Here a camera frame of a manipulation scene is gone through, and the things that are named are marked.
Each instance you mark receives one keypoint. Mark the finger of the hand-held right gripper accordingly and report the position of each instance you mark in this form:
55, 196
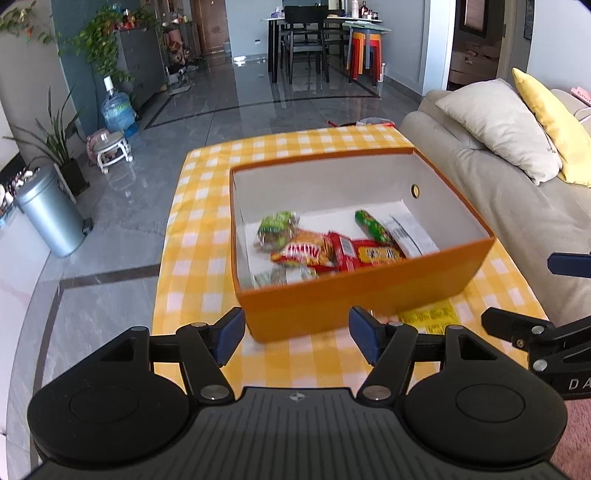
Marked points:
517, 325
570, 264

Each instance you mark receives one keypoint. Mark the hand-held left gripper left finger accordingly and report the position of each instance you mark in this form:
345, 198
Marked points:
229, 334

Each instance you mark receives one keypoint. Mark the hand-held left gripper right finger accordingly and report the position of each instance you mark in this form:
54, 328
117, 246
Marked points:
364, 334

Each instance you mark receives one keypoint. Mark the orange cardboard box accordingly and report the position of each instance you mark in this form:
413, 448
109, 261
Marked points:
346, 300

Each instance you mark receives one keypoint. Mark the yellow snack packet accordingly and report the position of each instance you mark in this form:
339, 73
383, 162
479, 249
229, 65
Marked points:
429, 318

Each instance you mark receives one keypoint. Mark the clear tray of white balls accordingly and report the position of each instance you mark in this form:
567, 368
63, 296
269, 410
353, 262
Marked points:
286, 277

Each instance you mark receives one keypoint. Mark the red packet with yellow label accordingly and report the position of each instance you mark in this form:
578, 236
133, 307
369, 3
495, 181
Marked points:
376, 254

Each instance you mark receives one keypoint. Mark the red fries snack bag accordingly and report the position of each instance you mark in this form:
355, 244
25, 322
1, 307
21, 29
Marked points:
304, 251

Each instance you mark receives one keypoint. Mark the white clear snack packet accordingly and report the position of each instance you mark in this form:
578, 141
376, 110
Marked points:
411, 237

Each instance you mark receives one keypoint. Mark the green tube snack packet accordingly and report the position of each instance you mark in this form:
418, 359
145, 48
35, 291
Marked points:
373, 226

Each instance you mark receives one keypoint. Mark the pink fuzzy blanket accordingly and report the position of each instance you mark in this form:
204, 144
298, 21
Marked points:
575, 438

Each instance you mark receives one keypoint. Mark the beige sofa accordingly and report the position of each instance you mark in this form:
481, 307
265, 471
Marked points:
517, 217

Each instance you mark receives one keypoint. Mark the yellow pillow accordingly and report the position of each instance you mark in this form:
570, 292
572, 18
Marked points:
554, 124

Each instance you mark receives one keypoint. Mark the beige pillow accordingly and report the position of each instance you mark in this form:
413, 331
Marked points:
503, 129

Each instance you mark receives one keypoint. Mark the red white plastic bag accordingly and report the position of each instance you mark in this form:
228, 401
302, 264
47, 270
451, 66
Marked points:
369, 122

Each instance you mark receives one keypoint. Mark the silver trash can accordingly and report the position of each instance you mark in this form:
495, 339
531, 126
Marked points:
51, 212

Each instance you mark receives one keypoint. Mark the small white rolling stool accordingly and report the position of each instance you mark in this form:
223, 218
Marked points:
110, 150

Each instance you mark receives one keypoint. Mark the blue water jug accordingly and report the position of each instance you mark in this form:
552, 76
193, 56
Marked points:
117, 110

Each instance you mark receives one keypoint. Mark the potted leafy plant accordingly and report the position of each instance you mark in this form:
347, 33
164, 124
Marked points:
57, 138

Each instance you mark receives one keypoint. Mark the stack of coloured stools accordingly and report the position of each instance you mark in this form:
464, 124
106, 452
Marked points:
365, 50

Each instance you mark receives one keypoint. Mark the grey cabinet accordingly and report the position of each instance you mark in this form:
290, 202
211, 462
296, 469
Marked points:
141, 60

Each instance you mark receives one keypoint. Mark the black dining chair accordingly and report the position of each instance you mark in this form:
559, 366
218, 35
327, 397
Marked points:
304, 41

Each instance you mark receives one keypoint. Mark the wooden door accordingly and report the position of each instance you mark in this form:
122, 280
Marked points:
210, 25

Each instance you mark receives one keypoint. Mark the dining table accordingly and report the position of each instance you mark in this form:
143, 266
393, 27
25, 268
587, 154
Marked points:
332, 25

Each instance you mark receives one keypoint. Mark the trailing green plant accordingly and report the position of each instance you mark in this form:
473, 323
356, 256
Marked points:
104, 41

